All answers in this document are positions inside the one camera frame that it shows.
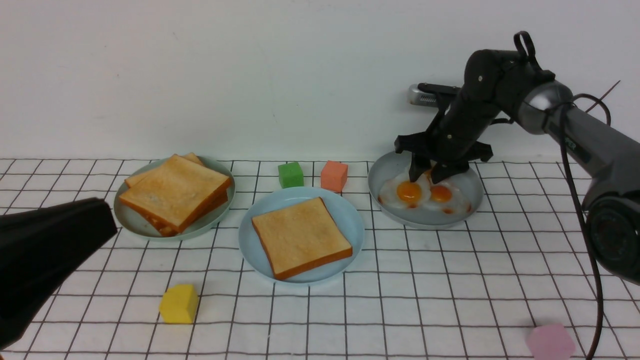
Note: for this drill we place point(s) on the grey egg plate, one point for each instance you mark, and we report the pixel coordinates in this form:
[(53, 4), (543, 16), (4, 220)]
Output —
[(391, 164)]

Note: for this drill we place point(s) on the pink foam cube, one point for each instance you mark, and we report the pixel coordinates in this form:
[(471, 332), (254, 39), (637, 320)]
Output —
[(550, 342)]

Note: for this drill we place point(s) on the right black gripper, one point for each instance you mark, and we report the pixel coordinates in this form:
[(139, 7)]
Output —
[(450, 139)]

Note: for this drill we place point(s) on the grey-green bread plate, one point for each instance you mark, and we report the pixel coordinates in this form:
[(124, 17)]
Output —
[(174, 190)]

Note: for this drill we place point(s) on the light blue plate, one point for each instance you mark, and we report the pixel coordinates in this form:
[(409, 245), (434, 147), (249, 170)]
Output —
[(347, 218)]

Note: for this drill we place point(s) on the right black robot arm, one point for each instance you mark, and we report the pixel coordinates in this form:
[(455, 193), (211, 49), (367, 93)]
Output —
[(511, 82)]

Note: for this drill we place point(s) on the orange foam cube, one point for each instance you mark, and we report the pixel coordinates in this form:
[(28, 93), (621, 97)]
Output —
[(333, 176)]

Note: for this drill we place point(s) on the fried egg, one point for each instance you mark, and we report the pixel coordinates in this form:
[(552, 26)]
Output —
[(401, 193), (448, 199), (439, 175)]

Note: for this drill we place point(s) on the green foam cube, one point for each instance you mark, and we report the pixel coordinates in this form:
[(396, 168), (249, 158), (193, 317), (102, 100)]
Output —
[(291, 175)]

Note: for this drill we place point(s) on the yellow foam cube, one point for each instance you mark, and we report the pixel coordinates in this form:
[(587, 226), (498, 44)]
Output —
[(179, 304)]

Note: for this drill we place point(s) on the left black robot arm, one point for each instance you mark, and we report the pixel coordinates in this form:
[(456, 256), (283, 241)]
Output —
[(39, 250)]

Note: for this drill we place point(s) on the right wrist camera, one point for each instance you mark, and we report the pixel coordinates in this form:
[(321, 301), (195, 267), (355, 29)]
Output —
[(432, 95)]

